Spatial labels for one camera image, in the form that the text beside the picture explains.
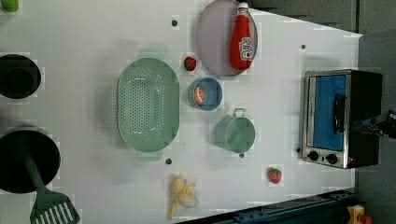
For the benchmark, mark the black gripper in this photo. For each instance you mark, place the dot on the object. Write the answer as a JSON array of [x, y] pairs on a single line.
[[384, 124]]

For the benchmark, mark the yellow red toy figure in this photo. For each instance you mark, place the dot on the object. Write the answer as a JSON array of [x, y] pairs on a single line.
[[358, 216]]

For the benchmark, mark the large red strawberry toy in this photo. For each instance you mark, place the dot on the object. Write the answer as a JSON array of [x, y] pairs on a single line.
[[274, 175]]

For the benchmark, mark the red ketchup bottle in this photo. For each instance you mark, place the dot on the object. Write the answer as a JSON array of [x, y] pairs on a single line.
[[241, 49]]

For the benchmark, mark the blue bowl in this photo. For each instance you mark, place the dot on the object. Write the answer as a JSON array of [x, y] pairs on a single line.
[[212, 90]]

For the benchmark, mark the orange slice toy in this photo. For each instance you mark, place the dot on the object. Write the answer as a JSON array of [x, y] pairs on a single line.
[[199, 95]]

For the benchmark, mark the grey round plate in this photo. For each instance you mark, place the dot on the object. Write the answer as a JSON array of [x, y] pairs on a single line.
[[214, 35]]

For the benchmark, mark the small red strawberry toy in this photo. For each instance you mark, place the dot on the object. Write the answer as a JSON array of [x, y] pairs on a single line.
[[189, 63]]

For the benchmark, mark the peeled banana toy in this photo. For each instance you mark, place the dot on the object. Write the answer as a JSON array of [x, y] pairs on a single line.
[[182, 194]]

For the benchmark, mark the green oval colander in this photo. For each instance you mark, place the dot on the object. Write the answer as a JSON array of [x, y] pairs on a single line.
[[148, 95]]

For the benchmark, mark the green slotted spatula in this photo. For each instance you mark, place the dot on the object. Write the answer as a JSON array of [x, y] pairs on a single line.
[[50, 207]]

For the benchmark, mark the black cylindrical holder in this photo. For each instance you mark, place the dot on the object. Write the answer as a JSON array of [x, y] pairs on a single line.
[[20, 77]]

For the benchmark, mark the black round pan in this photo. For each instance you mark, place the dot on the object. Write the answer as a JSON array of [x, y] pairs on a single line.
[[14, 176]]

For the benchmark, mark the blue metal frame rail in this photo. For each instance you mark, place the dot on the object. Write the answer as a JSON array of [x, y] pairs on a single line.
[[326, 208]]

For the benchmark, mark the green cup with handle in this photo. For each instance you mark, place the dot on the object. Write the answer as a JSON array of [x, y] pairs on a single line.
[[235, 133]]

